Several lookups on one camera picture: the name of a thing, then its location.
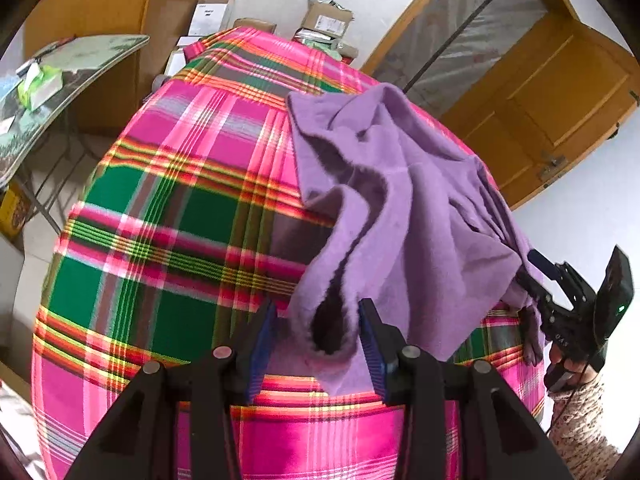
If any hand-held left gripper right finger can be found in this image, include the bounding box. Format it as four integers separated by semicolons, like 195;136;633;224
357;298;576;480

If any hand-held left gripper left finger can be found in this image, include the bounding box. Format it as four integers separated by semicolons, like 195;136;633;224
65;300;278;480

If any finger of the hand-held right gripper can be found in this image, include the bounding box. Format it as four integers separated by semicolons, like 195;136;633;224
515;271;554;316
527;249;596;311

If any purple fleece garment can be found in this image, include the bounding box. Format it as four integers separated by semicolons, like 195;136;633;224
286;82;551;398

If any person's right forearm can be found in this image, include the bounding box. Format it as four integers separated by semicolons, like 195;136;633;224
547;370;628;480

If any person's right hand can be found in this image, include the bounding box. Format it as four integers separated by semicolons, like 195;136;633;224
548;342;596;378

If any pink green plaid bed sheet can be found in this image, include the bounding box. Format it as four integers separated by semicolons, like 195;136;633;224
31;27;546;480

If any wooden door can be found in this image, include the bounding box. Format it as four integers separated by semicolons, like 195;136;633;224
440;10;640;211

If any clear plastic door curtain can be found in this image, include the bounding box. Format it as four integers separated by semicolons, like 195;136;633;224
385;0;548;116

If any yellow box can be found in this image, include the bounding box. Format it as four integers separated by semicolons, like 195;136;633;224
0;182;33;241

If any small white box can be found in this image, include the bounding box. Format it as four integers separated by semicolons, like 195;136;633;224
165;50;189;79

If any white plastic parcel bag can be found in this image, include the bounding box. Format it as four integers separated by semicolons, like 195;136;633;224
292;27;336;47

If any brown cardboard box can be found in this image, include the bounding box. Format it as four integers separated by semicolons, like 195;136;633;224
300;0;355;41

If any white carton box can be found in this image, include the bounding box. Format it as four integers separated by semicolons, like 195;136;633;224
190;0;237;37

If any glass-top side table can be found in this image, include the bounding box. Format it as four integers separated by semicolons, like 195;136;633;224
0;34;151;241

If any green tissue pack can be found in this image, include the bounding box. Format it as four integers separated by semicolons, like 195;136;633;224
17;62;63;110

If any wooden wardrobe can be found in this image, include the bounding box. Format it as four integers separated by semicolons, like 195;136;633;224
22;0;161;136

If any metal door handle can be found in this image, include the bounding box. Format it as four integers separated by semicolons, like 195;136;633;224
537;152;568;178

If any wooden door frame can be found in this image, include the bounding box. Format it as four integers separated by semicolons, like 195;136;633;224
360;0;581;78

